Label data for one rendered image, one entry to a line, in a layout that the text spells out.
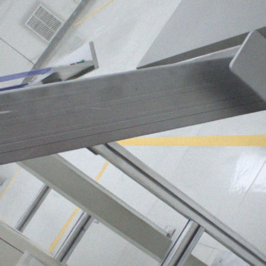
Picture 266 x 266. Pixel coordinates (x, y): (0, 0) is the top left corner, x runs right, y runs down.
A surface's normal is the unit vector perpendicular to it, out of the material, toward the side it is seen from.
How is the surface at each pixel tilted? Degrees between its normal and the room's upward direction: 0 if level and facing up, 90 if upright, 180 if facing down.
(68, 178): 90
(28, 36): 90
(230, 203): 0
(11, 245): 90
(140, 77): 90
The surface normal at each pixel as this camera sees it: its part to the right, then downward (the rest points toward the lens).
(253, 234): -0.76, -0.58
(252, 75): 0.37, -0.02
